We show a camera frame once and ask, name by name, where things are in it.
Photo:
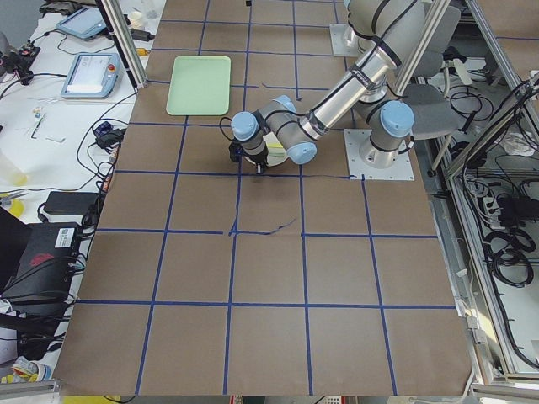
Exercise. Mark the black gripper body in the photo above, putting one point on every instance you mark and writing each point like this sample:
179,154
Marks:
257,160

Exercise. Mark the white round plate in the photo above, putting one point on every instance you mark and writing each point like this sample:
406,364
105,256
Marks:
275,157

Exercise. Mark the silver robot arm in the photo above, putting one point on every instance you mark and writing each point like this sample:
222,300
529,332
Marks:
388,32

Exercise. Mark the light green tray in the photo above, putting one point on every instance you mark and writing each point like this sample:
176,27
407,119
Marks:
199,86

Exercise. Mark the grey office chair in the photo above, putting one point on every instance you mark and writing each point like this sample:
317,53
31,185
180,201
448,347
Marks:
433,116

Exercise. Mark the near blue teach pendant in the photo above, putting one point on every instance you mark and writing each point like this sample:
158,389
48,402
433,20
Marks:
92,75

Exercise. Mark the blue teach pendant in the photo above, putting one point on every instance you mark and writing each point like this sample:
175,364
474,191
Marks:
92,75
84,24

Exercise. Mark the black power adapter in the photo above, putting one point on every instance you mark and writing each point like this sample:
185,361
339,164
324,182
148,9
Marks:
69,203

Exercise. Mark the far blue teach pendant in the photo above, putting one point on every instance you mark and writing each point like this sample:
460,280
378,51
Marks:
84,24

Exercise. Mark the black laptop computer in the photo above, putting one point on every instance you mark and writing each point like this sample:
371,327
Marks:
37,266

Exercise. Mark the plastic bottle yellow liquid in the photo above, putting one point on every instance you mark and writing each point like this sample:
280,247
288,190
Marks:
10,172

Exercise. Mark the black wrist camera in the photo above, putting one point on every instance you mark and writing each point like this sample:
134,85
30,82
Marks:
235,152

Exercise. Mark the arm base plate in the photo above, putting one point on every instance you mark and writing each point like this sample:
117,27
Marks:
366,162
344,41

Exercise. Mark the aluminium frame post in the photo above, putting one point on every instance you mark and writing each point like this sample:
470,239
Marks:
115,21

